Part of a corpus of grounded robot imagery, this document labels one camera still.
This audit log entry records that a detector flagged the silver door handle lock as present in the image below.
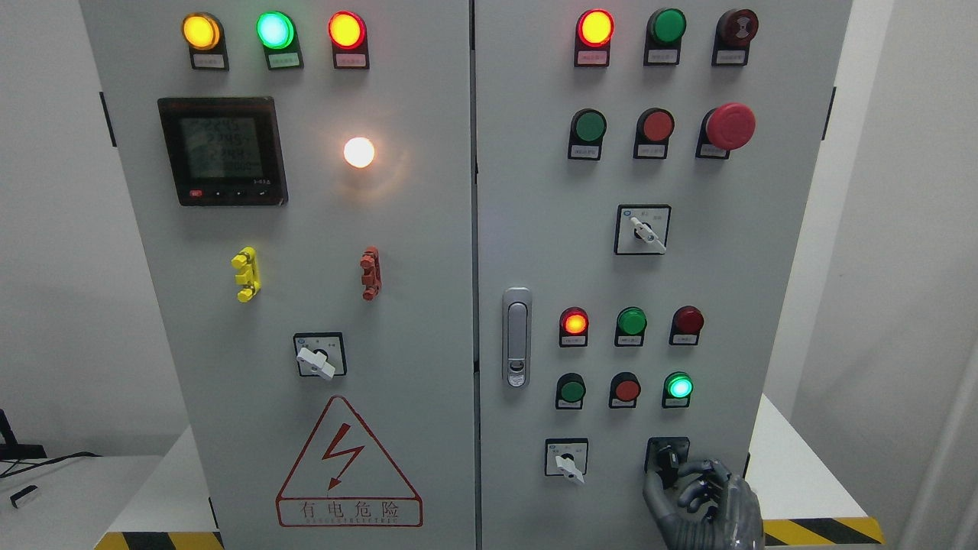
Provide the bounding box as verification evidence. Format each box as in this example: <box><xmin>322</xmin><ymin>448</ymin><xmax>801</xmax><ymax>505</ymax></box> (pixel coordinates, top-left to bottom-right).
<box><xmin>502</xmin><ymin>286</ymin><xmax>532</xmax><ymax>389</ymax></box>

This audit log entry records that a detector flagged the black cable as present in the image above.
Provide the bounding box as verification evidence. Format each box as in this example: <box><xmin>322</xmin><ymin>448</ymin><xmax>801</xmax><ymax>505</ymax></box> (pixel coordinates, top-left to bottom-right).
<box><xmin>0</xmin><ymin>451</ymin><xmax>102</xmax><ymax>480</ymax></box>

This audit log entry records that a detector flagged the green push button lower right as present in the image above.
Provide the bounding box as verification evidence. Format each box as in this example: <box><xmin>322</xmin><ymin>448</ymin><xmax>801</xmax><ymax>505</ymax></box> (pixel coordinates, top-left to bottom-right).
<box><xmin>661</xmin><ymin>371</ymin><xmax>695</xmax><ymax>409</ymax></box>

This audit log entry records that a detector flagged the yellow terminal connector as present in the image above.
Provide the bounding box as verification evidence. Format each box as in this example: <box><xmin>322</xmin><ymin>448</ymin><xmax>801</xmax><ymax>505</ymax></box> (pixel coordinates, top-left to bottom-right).
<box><xmin>230</xmin><ymin>246</ymin><xmax>261</xmax><ymax>303</ymax></box>

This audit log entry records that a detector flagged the red push button upper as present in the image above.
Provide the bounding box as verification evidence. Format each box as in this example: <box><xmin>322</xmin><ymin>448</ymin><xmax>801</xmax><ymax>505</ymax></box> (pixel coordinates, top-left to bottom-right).
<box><xmin>633</xmin><ymin>108</ymin><xmax>675</xmax><ymax>160</ymax></box>

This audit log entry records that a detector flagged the grey electrical cabinet right door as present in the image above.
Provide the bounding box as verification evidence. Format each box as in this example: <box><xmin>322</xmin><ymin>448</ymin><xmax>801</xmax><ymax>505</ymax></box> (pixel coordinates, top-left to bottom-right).
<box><xmin>474</xmin><ymin>1</ymin><xmax>852</xmax><ymax>549</ymax></box>

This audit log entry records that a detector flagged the black digital power meter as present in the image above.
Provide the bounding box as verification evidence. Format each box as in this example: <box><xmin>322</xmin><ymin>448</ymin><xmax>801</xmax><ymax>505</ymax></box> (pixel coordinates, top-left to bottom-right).
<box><xmin>157</xmin><ymin>96</ymin><xmax>289</xmax><ymax>208</ymax></box>

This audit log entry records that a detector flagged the yellow indicator light top left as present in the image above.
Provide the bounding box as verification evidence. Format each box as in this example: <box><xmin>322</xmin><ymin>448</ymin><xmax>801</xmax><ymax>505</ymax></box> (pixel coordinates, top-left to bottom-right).
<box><xmin>182</xmin><ymin>11</ymin><xmax>229</xmax><ymax>72</ymax></box>

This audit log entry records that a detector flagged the black device with antenna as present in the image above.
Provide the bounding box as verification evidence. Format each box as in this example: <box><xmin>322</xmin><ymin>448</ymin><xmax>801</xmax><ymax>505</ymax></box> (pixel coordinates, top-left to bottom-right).
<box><xmin>0</xmin><ymin>409</ymin><xmax>47</xmax><ymax>460</ymax></box>

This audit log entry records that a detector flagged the black rotary knob switch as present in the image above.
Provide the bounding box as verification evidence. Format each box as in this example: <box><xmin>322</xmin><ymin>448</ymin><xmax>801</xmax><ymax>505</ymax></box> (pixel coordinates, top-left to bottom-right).
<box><xmin>645</xmin><ymin>436</ymin><xmax>689</xmax><ymax>490</ymax></box>

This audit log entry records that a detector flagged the red push button lower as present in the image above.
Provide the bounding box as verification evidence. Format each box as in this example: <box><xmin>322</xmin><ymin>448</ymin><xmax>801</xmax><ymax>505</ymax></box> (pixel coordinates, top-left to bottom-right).
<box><xmin>608</xmin><ymin>372</ymin><xmax>642</xmax><ymax>409</ymax></box>

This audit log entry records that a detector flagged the red electric hazard warning sticker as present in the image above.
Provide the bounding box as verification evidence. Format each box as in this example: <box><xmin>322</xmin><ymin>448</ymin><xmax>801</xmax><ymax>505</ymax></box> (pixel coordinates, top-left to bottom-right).
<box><xmin>275</xmin><ymin>396</ymin><xmax>425</xmax><ymax>528</ymax></box>

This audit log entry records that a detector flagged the grey electrical cabinet door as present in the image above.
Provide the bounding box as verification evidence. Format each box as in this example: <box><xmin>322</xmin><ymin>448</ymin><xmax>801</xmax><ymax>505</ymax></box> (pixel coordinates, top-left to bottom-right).
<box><xmin>474</xmin><ymin>1</ymin><xmax>852</xmax><ymax>549</ymax></box>
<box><xmin>80</xmin><ymin>1</ymin><xmax>478</xmax><ymax>549</ymax></box>

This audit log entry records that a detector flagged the green push button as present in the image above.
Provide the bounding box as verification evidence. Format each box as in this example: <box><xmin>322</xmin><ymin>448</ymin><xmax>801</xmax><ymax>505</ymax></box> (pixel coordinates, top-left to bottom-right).
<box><xmin>661</xmin><ymin>371</ymin><xmax>695</xmax><ymax>409</ymax></box>
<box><xmin>567</xmin><ymin>108</ymin><xmax>607</xmax><ymax>161</ymax></box>
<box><xmin>553</xmin><ymin>373</ymin><xmax>587</xmax><ymax>410</ymax></box>

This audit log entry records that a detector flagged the green indicator middle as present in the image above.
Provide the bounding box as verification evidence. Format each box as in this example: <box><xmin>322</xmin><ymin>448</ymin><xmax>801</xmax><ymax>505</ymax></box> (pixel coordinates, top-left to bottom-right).
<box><xmin>614</xmin><ymin>306</ymin><xmax>649</xmax><ymax>347</ymax></box>

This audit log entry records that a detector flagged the green push button upper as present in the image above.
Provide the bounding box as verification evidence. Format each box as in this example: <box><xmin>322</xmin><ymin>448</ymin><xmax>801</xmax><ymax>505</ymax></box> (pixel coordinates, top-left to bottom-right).
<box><xmin>567</xmin><ymin>108</ymin><xmax>607</xmax><ymax>161</ymax></box>

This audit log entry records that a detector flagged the green push button lower left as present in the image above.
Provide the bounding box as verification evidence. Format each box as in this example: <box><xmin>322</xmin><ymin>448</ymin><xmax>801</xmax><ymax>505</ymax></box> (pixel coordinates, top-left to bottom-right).
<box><xmin>553</xmin><ymin>373</ymin><xmax>587</xmax><ymax>410</ymax></box>

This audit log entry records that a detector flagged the white glowing lamp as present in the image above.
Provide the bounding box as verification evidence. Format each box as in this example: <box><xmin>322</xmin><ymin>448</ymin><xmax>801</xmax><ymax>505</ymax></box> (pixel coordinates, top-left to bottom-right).
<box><xmin>343</xmin><ymin>136</ymin><xmax>377</xmax><ymax>170</ymax></box>

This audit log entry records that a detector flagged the white selector switch upper right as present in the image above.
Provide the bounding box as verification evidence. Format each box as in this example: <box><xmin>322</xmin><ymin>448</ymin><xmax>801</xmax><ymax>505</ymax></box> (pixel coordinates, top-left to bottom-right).
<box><xmin>614</xmin><ymin>203</ymin><xmax>672</xmax><ymax>255</ymax></box>

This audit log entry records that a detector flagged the red emergency stop mushroom button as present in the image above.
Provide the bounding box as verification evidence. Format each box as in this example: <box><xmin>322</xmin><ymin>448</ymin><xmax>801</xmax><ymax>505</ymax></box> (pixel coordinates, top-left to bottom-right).
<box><xmin>695</xmin><ymin>103</ymin><xmax>756</xmax><ymax>160</ymax></box>

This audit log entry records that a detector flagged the white selector switch left door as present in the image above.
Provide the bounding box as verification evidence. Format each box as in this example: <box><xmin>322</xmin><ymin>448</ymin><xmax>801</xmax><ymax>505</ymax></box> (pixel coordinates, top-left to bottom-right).
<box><xmin>293</xmin><ymin>332</ymin><xmax>347</xmax><ymax>380</ymax></box>

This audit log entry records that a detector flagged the green lit indicator light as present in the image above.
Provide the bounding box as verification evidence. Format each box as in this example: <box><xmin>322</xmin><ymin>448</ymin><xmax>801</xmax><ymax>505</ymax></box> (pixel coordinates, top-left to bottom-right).
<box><xmin>255</xmin><ymin>10</ymin><xmax>304</xmax><ymax>70</ymax></box>

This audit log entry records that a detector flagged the white table with hazard stripes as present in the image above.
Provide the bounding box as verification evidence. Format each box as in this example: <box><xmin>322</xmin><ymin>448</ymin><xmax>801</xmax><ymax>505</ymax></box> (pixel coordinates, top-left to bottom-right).
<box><xmin>98</xmin><ymin>398</ymin><xmax>885</xmax><ymax>549</ymax></box>

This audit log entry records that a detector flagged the red lit indicator top right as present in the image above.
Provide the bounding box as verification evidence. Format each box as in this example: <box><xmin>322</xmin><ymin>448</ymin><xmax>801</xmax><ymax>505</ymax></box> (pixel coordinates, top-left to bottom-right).
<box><xmin>574</xmin><ymin>9</ymin><xmax>615</xmax><ymax>67</ymax></box>

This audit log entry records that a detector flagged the red push button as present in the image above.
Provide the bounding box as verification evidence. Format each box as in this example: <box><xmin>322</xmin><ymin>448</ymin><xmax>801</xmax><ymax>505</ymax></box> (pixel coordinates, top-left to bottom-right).
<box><xmin>608</xmin><ymin>372</ymin><xmax>642</xmax><ymax>409</ymax></box>
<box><xmin>633</xmin><ymin>108</ymin><xmax>675</xmax><ymax>160</ymax></box>

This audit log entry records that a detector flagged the red lit indicator light left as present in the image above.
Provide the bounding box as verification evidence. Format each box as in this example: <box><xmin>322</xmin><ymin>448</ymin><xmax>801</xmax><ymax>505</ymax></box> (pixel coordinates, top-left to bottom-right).
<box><xmin>328</xmin><ymin>10</ymin><xmax>370</xmax><ymax>70</ymax></box>

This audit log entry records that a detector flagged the green indicator top right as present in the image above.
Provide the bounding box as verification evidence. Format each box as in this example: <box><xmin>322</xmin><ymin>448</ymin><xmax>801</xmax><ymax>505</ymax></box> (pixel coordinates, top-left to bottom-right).
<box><xmin>643</xmin><ymin>8</ymin><xmax>687</xmax><ymax>66</ymax></box>

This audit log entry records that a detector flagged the dark red buzzer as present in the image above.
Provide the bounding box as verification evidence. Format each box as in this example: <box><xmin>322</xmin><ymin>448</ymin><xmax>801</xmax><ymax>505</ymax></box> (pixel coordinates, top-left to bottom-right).
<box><xmin>711</xmin><ymin>9</ymin><xmax>760</xmax><ymax>66</ymax></box>

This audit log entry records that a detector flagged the red lit indicator middle left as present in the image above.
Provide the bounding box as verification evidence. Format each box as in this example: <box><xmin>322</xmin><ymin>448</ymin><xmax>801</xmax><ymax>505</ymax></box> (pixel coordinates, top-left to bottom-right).
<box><xmin>558</xmin><ymin>306</ymin><xmax>589</xmax><ymax>348</ymax></box>

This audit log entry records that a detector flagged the small white black adapter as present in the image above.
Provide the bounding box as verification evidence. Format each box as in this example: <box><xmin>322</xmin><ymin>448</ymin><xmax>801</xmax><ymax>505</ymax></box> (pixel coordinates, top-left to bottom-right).
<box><xmin>9</xmin><ymin>484</ymin><xmax>40</xmax><ymax>510</ymax></box>

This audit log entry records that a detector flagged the red terminal connector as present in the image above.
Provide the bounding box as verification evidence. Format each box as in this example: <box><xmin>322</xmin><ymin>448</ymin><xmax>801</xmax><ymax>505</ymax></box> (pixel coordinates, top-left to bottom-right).
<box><xmin>359</xmin><ymin>246</ymin><xmax>382</xmax><ymax>302</ymax></box>

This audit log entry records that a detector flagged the white selector switch lower right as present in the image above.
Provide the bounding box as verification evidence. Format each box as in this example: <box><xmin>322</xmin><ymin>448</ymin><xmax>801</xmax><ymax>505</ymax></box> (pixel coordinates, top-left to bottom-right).
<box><xmin>545</xmin><ymin>438</ymin><xmax>589</xmax><ymax>485</ymax></box>

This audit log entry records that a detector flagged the grey electrical cabinet left door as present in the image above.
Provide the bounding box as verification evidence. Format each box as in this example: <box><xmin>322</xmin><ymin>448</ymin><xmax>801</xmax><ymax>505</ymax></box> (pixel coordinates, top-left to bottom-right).
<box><xmin>80</xmin><ymin>1</ymin><xmax>478</xmax><ymax>549</ymax></box>

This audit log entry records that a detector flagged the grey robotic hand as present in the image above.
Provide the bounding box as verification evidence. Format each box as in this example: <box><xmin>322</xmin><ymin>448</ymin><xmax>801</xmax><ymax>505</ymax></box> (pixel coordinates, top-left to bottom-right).
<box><xmin>643</xmin><ymin>459</ymin><xmax>766</xmax><ymax>549</ymax></box>

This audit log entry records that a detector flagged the white selector switch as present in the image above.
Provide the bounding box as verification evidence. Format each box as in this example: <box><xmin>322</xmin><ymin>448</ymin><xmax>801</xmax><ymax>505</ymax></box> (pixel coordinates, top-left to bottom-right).
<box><xmin>545</xmin><ymin>438</ymin><xmax>589</xmax><ymax>485</ymax></box>
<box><xmin>614</xmin><ymin>203</ymin><xmax>672</xmax><ymax>255</ymax></box>

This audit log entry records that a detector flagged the red indicator middle right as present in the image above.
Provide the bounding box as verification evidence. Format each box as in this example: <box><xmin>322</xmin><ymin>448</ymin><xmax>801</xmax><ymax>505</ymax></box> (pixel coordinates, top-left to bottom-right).
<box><xmin>669</xmin><ymin>306</ymin><xmax>705</xmax><ymax>347</ymax></box>

